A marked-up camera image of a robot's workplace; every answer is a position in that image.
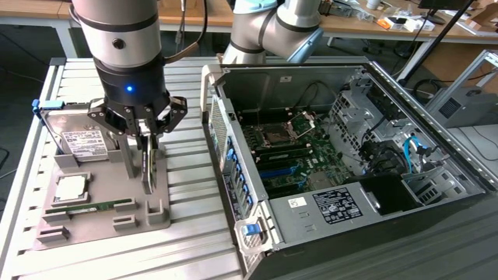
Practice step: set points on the black RAM slot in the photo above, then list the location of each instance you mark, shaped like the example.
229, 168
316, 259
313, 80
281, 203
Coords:
269, 113
284, 153
284, 157
284, 150
269, 118

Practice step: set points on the green graphics card black fan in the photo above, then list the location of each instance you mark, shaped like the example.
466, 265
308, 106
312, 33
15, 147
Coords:
150, 163

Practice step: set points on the white box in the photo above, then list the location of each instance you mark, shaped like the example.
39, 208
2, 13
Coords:
420, 26

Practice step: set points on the silver CPU chip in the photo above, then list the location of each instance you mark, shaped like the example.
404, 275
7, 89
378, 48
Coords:
70, 188

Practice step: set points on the hard disk in blue caddy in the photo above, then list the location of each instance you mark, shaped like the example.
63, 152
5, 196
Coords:
78, 137

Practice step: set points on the blue case latch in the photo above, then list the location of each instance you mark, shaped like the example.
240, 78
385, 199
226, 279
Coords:
252, 229

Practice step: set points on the white cup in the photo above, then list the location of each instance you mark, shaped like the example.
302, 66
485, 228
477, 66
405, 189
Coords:
376, 3

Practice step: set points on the green motherboard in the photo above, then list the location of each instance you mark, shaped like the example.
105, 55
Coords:
330, 154

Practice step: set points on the open black PC case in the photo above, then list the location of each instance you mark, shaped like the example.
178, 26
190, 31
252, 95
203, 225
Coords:
249, 84

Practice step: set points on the CPU socket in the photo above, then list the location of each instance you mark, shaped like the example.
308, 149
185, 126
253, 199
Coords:
274, 137

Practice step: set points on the metal electronics box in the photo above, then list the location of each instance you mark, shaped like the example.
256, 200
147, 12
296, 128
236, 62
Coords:
338, 7

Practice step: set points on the grey metal cabinet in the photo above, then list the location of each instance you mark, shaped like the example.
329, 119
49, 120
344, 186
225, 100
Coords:
474, 108

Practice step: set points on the brown cardboard packaging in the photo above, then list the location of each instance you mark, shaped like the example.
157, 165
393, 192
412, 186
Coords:
487, 14

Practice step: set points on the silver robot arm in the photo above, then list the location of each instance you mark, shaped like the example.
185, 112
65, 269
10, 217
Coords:
117, 29

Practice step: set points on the metal disk bay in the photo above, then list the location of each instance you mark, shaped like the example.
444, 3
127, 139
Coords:
436, 186

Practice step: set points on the grey plastic parts rack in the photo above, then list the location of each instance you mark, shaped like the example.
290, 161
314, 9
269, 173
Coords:
109, 186

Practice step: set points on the grey power supply unit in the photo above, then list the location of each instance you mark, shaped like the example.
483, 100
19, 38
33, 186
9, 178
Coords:
312, 213

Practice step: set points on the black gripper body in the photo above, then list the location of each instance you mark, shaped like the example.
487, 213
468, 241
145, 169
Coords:
133, 81

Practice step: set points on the aluminium profile frame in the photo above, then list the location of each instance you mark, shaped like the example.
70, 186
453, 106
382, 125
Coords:
491, 55

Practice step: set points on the silver chipset heatsink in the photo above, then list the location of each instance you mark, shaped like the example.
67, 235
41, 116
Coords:
324, 179

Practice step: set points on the orange box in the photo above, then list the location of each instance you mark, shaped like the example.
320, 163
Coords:
385, 23

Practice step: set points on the perforated metal drive cage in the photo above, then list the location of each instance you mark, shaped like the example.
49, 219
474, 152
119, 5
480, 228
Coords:
356, 112

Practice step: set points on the black monitor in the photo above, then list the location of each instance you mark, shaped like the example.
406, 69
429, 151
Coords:
432, 3

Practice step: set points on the blue expansion slot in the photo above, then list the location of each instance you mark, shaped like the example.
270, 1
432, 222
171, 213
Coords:
277, 172

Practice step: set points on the wooden desk white frame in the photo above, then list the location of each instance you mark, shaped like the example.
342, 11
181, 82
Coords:
23, 8
222, 11
466, 37

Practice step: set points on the black tripod pole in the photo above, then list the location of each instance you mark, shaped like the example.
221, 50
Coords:
424, 58

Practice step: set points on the silver socket cover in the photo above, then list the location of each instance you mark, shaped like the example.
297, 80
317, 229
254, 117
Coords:
304, 122

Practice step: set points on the green RAM stick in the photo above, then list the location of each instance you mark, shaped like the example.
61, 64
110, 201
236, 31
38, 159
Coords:
90, 207

